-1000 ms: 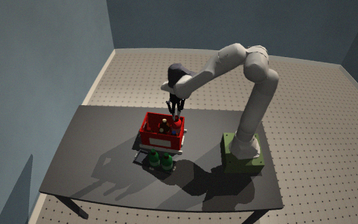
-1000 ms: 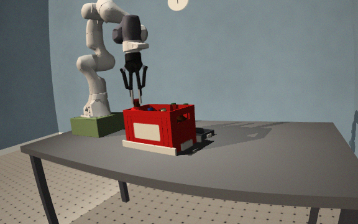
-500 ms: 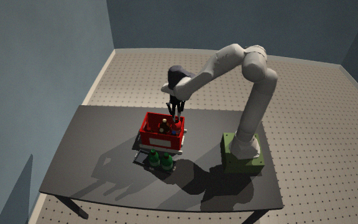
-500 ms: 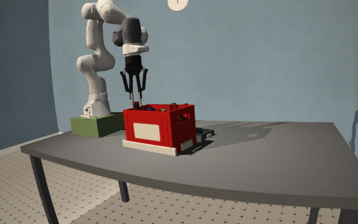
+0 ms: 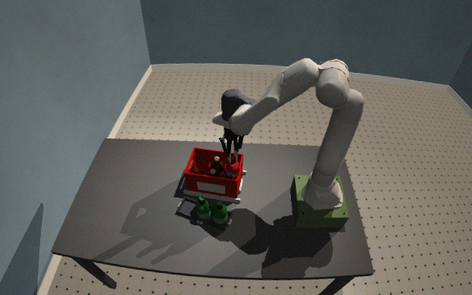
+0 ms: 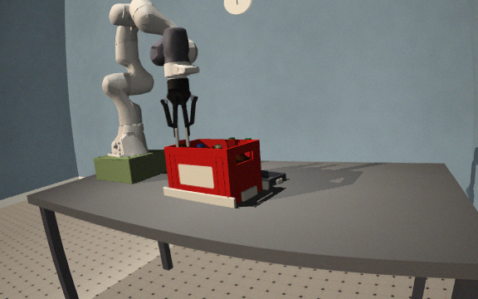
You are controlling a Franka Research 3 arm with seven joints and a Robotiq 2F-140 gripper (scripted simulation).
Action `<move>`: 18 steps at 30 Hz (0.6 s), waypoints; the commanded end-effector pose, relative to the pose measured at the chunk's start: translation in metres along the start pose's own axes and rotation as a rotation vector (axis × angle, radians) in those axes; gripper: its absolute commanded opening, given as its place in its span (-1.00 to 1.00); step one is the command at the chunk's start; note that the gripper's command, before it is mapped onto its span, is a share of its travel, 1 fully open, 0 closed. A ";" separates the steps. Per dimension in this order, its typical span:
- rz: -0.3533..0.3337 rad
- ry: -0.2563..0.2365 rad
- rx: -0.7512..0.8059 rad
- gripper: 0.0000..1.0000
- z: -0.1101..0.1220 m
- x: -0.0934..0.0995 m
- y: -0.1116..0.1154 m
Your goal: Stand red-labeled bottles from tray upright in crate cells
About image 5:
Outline red crate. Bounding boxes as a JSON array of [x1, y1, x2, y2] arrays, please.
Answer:
[[184, 147, 243, 198]]

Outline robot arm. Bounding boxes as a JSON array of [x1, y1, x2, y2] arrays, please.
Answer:
[[212, 58, 365, 210]]

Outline red bottle with pink label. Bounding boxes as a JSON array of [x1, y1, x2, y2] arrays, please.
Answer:
[[226, 156, 239, 176]]

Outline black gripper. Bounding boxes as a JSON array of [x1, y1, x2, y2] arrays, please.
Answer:
[[219, 127, 244, 163]]

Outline green bottle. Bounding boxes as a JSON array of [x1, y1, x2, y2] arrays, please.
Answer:
[[196, 196, 211, 220], [212, 201, 228, 225]]

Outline brown bottle with red cap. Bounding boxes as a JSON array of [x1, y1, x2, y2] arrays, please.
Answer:
[[193, 167, 203, 175]]

